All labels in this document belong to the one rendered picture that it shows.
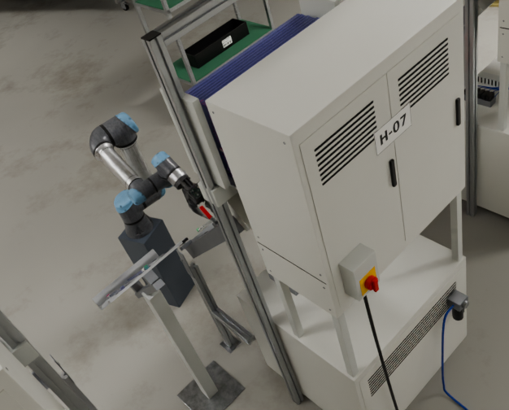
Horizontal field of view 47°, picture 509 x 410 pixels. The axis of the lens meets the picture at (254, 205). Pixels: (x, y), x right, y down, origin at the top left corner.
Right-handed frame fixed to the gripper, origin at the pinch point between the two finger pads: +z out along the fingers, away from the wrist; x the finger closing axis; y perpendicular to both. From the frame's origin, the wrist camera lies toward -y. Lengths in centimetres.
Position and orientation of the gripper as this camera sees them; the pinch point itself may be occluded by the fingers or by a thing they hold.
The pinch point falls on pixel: (214, 217)
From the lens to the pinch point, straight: 236.6
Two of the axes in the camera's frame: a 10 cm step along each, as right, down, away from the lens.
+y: 1.4, -4.1, -9.0
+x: 7.0, -6.0, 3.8
